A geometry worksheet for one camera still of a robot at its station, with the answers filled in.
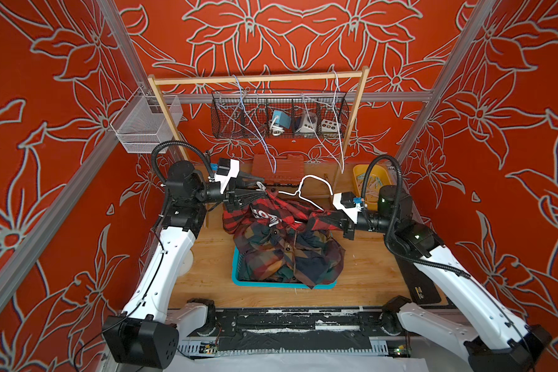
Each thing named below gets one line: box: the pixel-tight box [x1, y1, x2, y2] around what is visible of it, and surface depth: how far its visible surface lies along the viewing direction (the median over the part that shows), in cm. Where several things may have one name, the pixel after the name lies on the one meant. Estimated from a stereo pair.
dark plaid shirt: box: [233, 223, 346, 290], surface depth 77 cm
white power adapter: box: [299, 111, 318, 134], surface depth 94 cm
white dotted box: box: [320, 119, 341, 133], surface depth 96 cm
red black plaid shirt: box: [221, 189, 343, 233], surface depth 65 cm
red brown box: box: [251, 154, 305, 186], surface depth 118 cm
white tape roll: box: [176, 248, 194, 279], surface depth 89 cm
